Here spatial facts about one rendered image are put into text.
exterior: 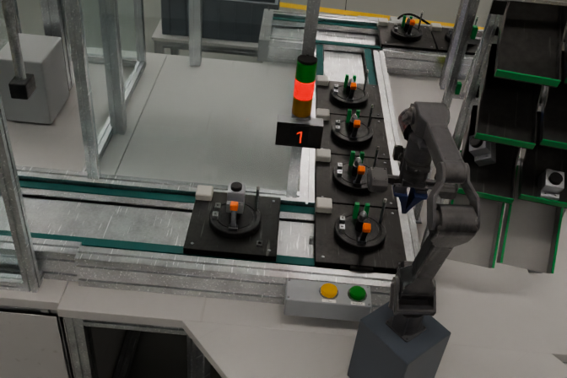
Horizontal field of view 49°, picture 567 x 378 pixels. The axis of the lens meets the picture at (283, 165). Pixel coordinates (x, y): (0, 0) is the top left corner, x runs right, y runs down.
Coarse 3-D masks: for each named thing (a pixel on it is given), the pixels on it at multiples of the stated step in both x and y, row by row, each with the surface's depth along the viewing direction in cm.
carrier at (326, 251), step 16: (320, 208) 174; (336, 208) 177; (352, 208) 178; (368, 208) 169; (384, 208) 167; (320, 224) 171; (336, 224) 169; (352, 224) 169; (384, 224) 173; (400, 224) 174; (320, 240) 166; (336, 240) 166; (352, 240) 164; (368, 240) 164; (384, 240) 167; (400, 240) 168; (320, 256) 161; (336, 256) 162; (352, 256) 162; (368, 256) 162; (384, 256) 163; (400, 256) 163; (384, 272) 161
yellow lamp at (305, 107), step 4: (296, 100) 158; (300, 100) 157; (304, 100) 157; (308, 100) 157; (296, 104) 158; (300, 104) 157; (304, 104) 157; (308, 104) 158; (292, 108) 161; (296, 108) 159; (300, 108) 158; (304, 108) 158; (308, 108) 159; (292, 112) 161; (296, 112) 159; (300, 112) 159; (304, 112) 159; (308, 112) 160; (300, 116) 160; (304, 116) 160
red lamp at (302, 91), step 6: (294, 84) 156; (300, 84) 154; (306, 84) 154; (312, 84) 155; (294, 90) 157; (300, 90) 155; (306, 90) 155; (312, 90) 156; (294, 96) 158; (300, 96) 156; (306, 96) 156; (312, 96) 158
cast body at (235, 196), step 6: (234, 186) 161; (240, 186) 162; (228, 192) 161; (234, 192) 161; (240, 192) 161; (228, 198) 162; (234, 198) 162; (240, 198) 162; (228, 204) 162; (240, 204) 162; (228, 210) 163; (240, 210) 163
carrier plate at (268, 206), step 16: (224, 192) 179; (208, 208) 173; (272, 208) 175; (192, 224) 167; (208, 224) 167; (272, 224) 169; (192, 240) 162; (208, 240) 162; (224, 240) 163; (240, 240) 163; (272, 240) 164; (224, 256) 161; (240, 256) 160; (256, 256) 160; (272, 256) 160
